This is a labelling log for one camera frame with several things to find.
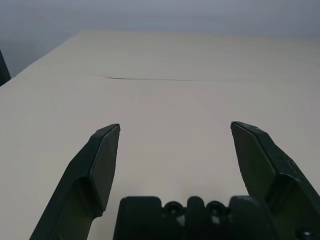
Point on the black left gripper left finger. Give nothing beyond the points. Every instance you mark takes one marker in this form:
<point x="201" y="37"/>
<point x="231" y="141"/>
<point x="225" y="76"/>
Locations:
<point x="82" y="175"/>

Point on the side table with black frame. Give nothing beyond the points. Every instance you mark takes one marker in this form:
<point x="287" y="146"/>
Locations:
<point x="3" y="70"/>

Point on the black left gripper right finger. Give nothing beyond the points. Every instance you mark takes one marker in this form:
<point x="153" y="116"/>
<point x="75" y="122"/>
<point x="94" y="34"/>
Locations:
<point x="270" y="162"/>

